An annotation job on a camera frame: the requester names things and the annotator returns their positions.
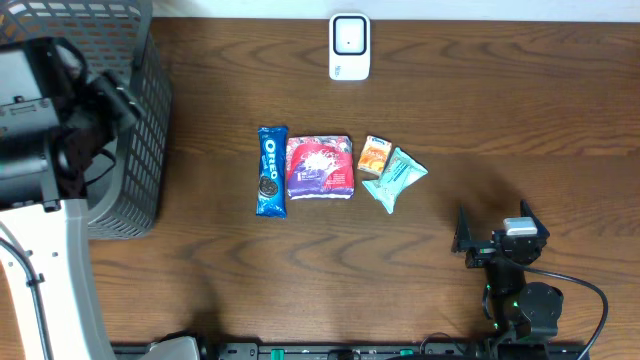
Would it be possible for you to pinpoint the grey plastic mesh basket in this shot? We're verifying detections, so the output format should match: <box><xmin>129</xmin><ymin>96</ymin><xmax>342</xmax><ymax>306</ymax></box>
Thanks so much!
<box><xmin>1</xmin><ymin>0</ymin><xmax>173</xmax><ymax>239</ymax></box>

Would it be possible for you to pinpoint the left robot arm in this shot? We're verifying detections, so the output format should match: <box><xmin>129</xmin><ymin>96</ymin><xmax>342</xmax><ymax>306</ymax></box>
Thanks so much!
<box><xmin>1</xmin><ymin>37</ymin><xmax>145</xmax><ymax>359</ymax></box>

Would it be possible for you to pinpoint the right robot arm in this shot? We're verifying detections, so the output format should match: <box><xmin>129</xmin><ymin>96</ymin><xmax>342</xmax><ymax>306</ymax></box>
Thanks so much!
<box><xmin>451</xmin><ymin>201</ymin><xmax>564</xmax><ymax>359</ymax></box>

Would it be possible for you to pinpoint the blue Oreo cookie pack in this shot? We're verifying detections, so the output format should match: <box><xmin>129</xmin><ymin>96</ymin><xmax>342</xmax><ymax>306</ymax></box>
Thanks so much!
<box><xmin>256</xmin><ymin>126</ymin><xmax>288</xmax><ymax>218</ymax></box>

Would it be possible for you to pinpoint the white barcode scanner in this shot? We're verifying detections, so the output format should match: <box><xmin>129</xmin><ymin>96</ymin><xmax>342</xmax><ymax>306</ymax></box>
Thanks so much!
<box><xmin>329</xmin><ymin>13</ymin><xmax>371</xmax><ymax>81</ymax></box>

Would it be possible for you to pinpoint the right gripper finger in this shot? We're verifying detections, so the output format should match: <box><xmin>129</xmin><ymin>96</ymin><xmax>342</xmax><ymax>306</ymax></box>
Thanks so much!
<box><xmin>451</xmin><ymin>206</ymin><xmax>473</xmax><ymax>253</ymax></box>
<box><xmin>520</xmin><ymin>199</ymin><xmax>550</xmax><ymax>239</ymax></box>

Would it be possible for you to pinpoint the teal wet wipes packet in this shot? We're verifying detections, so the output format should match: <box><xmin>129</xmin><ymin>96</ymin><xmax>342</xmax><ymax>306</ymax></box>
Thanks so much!
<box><xmin>362</xmin><ymin>147</ymin><xmax>429</xmax><ymax>214</ymax></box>

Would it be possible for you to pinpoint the orange pocket tissue pack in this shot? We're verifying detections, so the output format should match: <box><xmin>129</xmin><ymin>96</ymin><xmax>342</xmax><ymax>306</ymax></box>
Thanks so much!
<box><xmin>357</xmin><ymin>135</ymin><xmax>392</xmax><ymax>176</ymax></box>

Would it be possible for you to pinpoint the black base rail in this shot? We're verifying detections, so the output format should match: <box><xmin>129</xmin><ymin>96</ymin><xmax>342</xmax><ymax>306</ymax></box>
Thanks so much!
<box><xmin>112</xmin><ymin>341</ymin><xmax>591</xmax><ymax>360</ymax></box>

